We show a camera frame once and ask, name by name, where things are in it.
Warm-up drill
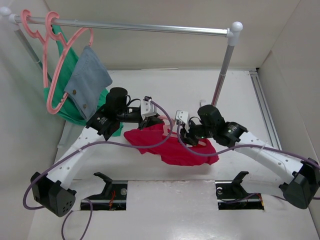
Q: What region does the aluminium rail right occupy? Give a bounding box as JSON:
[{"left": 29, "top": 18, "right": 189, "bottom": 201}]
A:
[{"left": 249, "top": 70, "right": 282, "bottom": 150}]

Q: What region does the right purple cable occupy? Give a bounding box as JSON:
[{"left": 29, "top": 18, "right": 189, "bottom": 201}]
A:
[{"left": 176, "top": 119, "right": 320, "bottom": 171}]

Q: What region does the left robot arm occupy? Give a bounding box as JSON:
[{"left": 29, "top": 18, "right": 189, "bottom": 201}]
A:
[{"left": 26, "top": 87, "right": 163, "bottom": 217}]

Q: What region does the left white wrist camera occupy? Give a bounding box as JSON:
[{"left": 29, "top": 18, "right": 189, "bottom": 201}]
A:
[{"left": 140, "top": 99, "right": 157, "bottom": 120}]

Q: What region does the pink hanger with clothes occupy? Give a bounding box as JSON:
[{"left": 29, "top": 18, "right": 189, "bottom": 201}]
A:
[{"left": 43, "top": 11, "right": 94, "bottom": 115}]

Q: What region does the purple cable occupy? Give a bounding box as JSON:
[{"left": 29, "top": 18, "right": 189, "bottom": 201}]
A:
[
  {"left": 22, "top": 96, "right": 173, "bottom": 240},
  {"left": 176, "top": 119, "right": 320, "bottom": 171}
]

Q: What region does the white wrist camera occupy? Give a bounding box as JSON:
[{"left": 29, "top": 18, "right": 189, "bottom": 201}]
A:
[
  {"left": 140, "top": 99, "right": 157, "bottom": 120},
  {"left": 175, "top": 110, "right": 190, "bottom": 126}
]

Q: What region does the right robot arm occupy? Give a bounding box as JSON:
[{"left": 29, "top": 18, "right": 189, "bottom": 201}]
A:
[{"left": 175, "top": 105, "right": 320, "bottom": 210}]

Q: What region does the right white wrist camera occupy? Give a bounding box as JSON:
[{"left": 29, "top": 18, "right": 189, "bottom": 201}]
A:
[{"left": 175, "top": 110, "right": 190, "bottom": 126}]

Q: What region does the green t shirt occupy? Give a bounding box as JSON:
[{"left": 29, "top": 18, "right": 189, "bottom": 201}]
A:
[{"left": 43, "top": 25, "right": 123, "bottom": 137}]

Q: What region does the blue denim garment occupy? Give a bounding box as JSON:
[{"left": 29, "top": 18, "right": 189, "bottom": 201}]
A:
[{"left": 64, "top": 46, "right": 113, "bottom": 121}]

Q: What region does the silver clothes rack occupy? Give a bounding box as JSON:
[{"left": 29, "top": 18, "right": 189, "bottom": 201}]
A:
[{"left": 0, "top": 6, "right": 244, "bottom": 107}]

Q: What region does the red t shirt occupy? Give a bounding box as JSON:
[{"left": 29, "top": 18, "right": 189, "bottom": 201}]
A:
[{"left": 123, "top": 122, "right": 219, "bottom": 167}]

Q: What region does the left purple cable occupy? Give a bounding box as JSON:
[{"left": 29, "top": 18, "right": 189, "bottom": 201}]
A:
[{"left": 22, "top": 96, "right": 173, "bottom": 240}]

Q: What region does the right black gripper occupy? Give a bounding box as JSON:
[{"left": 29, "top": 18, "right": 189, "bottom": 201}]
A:
[{"left": 177, "top": 119, "right": 215, "bottom": 146}]

